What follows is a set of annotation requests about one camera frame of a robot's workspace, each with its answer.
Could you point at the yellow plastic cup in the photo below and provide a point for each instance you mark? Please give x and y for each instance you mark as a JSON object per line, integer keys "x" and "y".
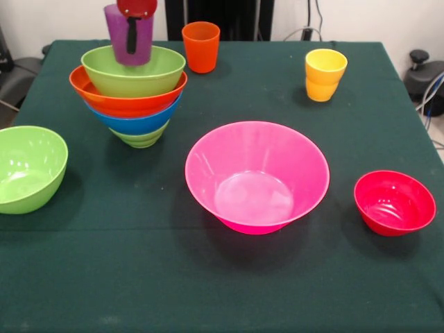
{"x": 326, "y": 66}
{"x": 322, "y": 92}

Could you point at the black office chair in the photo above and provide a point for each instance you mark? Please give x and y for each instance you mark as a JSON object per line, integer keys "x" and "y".
{"x": 21, "y": 76}

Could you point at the purple plastic cup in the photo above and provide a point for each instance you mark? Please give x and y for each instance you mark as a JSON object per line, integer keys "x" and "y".
{"x": 118, "y": 38}

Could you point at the small red plastic bowl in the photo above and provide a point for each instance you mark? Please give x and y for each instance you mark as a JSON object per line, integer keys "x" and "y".
{"x": 393, "y": 204}

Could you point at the blue plastic bowl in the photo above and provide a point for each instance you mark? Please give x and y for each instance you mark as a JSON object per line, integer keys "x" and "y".
{"x": 138, "y": 123}

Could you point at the dark green tablecloth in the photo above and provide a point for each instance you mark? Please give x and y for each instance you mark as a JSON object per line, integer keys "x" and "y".
{"x": 243, "y": 288}

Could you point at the black power plug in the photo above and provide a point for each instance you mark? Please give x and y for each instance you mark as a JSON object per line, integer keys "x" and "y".
{"x": 307, "y": 34}

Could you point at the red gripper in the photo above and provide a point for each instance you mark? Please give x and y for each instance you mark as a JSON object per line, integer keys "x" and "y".
{"x": 137, "y": 7}

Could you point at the small green plastic bowl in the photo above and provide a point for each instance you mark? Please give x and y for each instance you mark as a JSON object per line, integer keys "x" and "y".
{"x": 142, "y": 140}

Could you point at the orange plastic cup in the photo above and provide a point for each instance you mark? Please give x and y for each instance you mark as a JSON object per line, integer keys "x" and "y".
{"x": 201, "y": 48}

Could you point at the large green plastic bowl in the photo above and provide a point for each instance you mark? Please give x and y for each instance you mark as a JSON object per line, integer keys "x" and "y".
{"x": 27, "y": 173}
{"x": 156, "y": 79}

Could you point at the orange plastic bowl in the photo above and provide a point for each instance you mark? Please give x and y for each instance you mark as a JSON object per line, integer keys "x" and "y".
{"x": 132, "y": 104}

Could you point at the black equipment base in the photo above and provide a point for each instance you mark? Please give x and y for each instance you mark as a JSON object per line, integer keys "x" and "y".
{"x": 421, "y": 78}

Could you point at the pink plastic bowl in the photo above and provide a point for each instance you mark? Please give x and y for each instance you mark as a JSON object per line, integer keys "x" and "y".
{"x": 256, "y": 180}

